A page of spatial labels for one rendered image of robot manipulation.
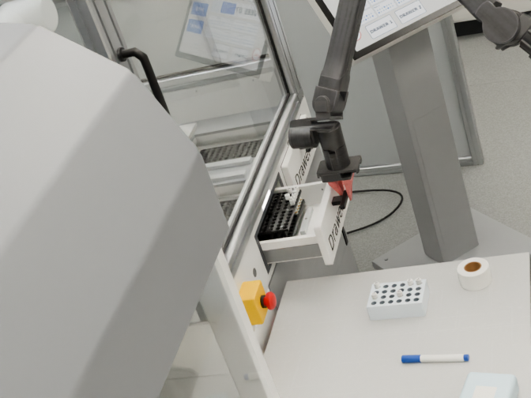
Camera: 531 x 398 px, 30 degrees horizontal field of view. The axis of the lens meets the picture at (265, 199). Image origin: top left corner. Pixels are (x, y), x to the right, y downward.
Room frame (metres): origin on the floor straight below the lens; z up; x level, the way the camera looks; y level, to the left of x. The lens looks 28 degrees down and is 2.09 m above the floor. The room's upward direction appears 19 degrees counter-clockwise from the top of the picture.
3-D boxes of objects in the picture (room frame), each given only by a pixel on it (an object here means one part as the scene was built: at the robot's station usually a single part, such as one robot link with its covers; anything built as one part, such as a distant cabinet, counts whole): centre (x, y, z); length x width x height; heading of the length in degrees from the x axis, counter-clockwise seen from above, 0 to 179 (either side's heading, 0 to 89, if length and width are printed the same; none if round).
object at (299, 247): (2.15, 0.05, 0.86); 0.40 x 0.26 x 0.06; 68
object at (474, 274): (1.77, -0.38, 0.78); 0.07 x 0.07 x 0.04
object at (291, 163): (2.42, -0.13, 0.87); 0.29 x 0.02 x 0.11; 158
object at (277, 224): (2.15, 0.04, 0.87); 0.22 x 0.18 x 0.06; 68
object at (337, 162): (2.09, -0.19, 1.00); 0.10 x 0.07 x 0.07; 68
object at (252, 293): (1.81, 0.10, 0.88); 0.07 x 0.05 x 0.07; 158
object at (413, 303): (1.78, -0.20, 0.78); 0.12 x 0.08 x 0.04; 66
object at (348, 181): (2.09, -0.18, 0.93); 0.07 x 0.07 x 0.09; 68
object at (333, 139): (2.09, -0.19, 1.06); 0.07 x 0.06 x 0.07; 57
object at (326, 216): (2.07, -0.14, 0.87); 0.29 x 0.02 x 0.11; 158
